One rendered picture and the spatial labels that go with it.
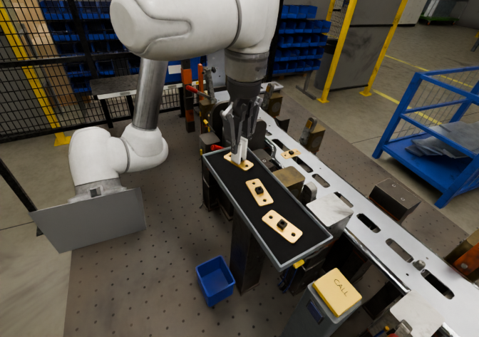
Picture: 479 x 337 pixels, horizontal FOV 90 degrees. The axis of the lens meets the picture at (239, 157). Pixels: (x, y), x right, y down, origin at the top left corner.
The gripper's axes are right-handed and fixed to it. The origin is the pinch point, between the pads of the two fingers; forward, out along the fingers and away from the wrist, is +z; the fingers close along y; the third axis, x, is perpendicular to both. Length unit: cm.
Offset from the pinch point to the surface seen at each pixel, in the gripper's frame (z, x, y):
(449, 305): 20, -58, 11
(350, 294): 3.9, -37.4, -13.0
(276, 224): 3.2, -20.1, -10.4
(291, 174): 12.1, -10.3, 15.0
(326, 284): 4.0, -33.5, -14.3
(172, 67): 9, 85, 40
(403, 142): 103, -33, 246
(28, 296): 120, 92, -72
